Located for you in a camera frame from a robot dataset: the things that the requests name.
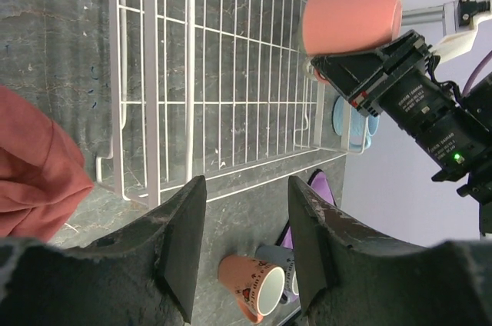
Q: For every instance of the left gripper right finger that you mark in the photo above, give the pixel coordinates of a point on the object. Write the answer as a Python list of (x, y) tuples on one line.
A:
[(338, 259)]

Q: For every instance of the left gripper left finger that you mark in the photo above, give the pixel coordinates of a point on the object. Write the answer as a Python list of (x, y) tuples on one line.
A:
[(147, 271)]

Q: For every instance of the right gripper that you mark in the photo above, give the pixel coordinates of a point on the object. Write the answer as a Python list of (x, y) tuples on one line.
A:
[(393, 79)]

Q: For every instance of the large pink mug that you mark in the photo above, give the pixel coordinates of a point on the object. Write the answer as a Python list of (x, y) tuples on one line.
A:
[(334, 27)]

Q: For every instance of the small pink printed mug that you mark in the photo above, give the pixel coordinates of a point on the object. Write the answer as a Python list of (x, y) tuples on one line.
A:
[(257, 285)]

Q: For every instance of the white wire dish rack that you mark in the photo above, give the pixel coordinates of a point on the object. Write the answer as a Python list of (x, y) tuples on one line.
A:
[(219, 88)]

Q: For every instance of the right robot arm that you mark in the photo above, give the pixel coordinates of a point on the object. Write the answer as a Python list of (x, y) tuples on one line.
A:
[(478, 184)]

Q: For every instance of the grey blue mug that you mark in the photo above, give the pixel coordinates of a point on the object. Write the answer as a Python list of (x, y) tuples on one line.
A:
[(284, 258)]

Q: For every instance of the light blue mug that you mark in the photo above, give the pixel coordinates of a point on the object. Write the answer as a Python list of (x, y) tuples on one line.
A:
[(361, 127)]

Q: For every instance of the red cloth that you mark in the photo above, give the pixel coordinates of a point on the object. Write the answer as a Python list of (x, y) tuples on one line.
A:
[(43, 177)]

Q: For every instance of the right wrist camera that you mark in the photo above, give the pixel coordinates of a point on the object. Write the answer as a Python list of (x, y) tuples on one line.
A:
[(461, 19)]

